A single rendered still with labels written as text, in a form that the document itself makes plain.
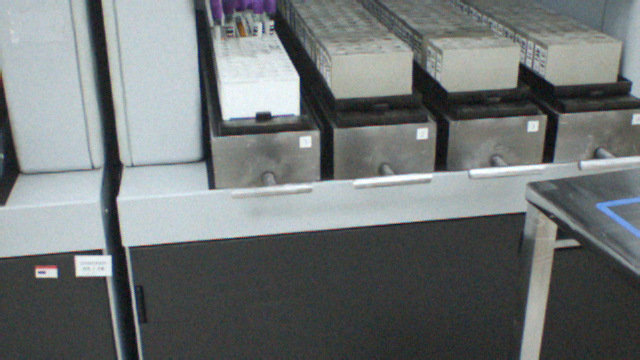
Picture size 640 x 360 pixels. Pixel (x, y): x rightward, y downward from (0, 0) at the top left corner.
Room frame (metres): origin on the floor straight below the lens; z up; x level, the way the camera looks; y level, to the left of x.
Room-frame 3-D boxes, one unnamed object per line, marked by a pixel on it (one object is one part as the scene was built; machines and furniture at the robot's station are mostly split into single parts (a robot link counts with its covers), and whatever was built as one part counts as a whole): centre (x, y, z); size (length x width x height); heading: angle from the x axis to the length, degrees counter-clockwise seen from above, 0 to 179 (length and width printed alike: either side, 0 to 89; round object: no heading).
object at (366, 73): (1.00, -0.07, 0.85); 0.12 x 0.02 x 0.06; 100
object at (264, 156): (1.21, 0.11, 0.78); 0.73 x 0.14 x 0.09; 10
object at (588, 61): (1.05, -0.38, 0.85); 0.12 x 0.02 x 0.06; 99
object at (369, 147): (1.23, -0.04, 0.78); 0.73 x 0.14 x 0.09; 10
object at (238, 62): (1.07, 0.09, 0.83); 0.30 x 0.10 x 0.06; 10
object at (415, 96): (1.25, -0.03, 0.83); 0.60 x 0.12 x 0.02; 10
